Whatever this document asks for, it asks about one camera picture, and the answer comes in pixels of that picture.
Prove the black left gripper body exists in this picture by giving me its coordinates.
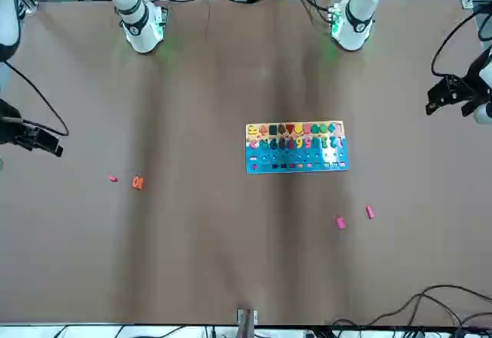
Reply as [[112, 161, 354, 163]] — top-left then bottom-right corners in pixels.
[[458, 76, 487, 118]]

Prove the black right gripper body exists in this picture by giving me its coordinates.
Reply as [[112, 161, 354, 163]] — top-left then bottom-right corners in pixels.
[[0, 98, 25, 145]]

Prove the blue wooden toy board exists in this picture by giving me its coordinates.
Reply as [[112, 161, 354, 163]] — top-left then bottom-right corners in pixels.
[[244, 120, 350, 175]]

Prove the aluminium camera post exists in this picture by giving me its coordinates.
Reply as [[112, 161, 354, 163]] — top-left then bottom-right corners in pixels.
[[236, 308, 258, 338]]

